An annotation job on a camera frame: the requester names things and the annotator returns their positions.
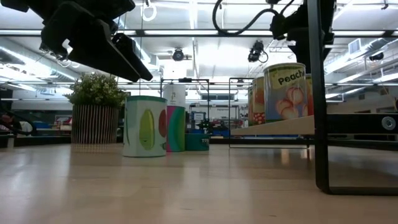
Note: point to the white cylinder container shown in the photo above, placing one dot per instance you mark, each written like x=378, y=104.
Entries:
x=174, y=95

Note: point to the short teal tuna can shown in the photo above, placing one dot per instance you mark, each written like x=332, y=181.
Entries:
x=196, y=143

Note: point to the black aluminium rig frame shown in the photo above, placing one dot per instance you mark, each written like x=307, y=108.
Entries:
x=222, y=32

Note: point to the thin black background frame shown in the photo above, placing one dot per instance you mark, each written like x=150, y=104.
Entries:
x=185, y=80

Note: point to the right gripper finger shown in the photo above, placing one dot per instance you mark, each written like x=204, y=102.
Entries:
x=302, y=56

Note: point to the pink and teal can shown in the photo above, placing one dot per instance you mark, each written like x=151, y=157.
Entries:
x=177, y=130

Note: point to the wooden shelf with black frame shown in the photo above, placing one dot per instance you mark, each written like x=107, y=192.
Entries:
x=321, y=124

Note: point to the orange and cream dotted can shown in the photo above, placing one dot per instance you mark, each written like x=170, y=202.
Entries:
x=258, y=102

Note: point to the black overhead camera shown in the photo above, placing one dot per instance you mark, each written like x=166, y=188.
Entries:
x=256, y=51

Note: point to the peaches can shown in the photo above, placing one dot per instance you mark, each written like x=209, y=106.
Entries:
x=284, y=93

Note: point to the small black ceiling fixture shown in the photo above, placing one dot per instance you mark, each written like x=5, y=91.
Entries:
x=376, y=56

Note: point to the white and green fruit can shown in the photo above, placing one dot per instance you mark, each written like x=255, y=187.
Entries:
x=144, y=127

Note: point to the round black ceiling fixture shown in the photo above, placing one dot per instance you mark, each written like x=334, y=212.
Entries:
x=178, y=55

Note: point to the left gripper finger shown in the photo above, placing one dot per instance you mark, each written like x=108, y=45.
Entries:
x=133, y=56
x=84, y=40

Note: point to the potted green plant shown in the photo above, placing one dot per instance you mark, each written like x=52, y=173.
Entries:
x=94, y=124

